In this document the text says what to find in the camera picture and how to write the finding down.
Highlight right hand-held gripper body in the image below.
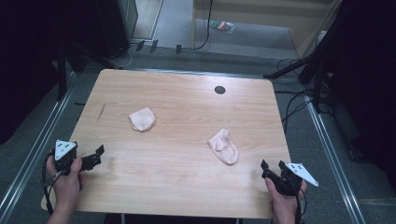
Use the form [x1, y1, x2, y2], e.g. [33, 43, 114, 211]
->
[268, 162, 319, 197]

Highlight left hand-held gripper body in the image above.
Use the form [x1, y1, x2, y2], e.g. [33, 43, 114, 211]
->
[53, 139, 83, 176]

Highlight long pink sock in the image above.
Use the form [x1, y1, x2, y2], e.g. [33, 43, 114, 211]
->
[206, 128, 240, 166]

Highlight person's right hand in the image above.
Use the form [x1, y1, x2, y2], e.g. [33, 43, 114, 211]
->
[264, 177, 308, 218]

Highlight person's left hand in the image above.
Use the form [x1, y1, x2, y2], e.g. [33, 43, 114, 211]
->
[46, 157, 86, 215]

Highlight black metal stand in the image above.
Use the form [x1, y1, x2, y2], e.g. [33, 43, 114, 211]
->
[56, 41, 69, 102]

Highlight dark cabinet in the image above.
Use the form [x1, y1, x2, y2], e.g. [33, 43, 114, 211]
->
[92, 0, 139, 60]

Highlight colourful packet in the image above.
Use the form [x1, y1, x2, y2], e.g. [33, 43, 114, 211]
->
[209, 20, 236, 35]

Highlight light wooden panel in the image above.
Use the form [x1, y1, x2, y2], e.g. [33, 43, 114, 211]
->
[191, 0, 344, 60]

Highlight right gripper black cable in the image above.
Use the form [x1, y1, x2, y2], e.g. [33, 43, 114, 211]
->
[293, 186, 308, 224]

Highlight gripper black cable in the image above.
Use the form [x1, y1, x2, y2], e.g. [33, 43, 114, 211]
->
[41, 150, 64, 217]
[293, 186, 308, 224]

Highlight metal floor rail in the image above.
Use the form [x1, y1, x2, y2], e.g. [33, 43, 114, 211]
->
[0, 70, 77, 218]
[303, 92, 367, 224]

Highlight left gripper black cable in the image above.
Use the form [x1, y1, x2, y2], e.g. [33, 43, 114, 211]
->
[41, 150, 64, 217]

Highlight black floor cables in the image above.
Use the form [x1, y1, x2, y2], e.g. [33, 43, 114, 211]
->
[274, 57, 316, 133]

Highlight white floor cable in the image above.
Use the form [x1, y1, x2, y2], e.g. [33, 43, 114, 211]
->
[106, 45, 138, 70]

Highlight black hanging cable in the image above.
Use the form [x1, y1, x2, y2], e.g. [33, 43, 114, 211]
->
[193, 0, 215, 51]

